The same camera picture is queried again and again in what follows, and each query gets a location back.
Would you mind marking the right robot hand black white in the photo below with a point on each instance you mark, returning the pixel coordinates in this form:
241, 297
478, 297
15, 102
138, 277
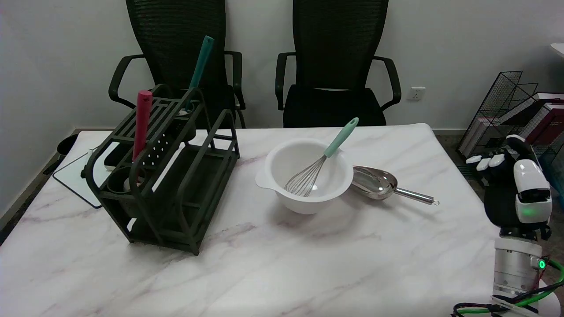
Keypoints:
526, 176

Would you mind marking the maroon book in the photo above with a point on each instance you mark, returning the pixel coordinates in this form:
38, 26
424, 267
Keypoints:
548, 125

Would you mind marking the white side table corner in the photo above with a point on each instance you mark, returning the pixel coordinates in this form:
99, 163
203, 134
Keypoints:
558, 48

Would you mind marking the stainless steel scoop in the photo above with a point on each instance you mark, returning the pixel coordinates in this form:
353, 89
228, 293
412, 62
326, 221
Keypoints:
374, 181

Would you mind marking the white mixing bowl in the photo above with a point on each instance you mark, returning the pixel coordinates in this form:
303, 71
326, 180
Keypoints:
308, 203

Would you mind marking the black mesh office chair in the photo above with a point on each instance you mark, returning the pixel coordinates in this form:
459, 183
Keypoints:
335, 44
176, 39

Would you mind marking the dark green dish rack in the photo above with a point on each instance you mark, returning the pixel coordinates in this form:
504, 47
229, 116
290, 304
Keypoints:
176, 193

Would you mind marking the white board with black edge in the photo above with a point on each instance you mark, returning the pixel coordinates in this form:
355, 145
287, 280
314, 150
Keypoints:
75, 180

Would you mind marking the black waste bin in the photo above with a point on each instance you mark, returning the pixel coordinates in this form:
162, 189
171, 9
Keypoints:
67, 144

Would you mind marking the white wall socket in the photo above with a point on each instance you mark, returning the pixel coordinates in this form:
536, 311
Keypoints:
415, 93

